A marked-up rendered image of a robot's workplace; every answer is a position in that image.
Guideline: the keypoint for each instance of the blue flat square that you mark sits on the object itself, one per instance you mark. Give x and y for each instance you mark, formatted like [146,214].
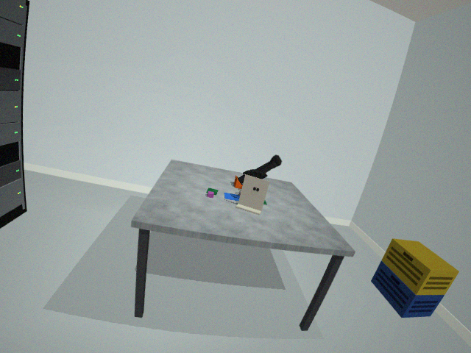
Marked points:
[231,196]

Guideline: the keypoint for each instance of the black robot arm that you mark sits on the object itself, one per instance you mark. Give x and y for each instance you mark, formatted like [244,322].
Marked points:
[273,163]

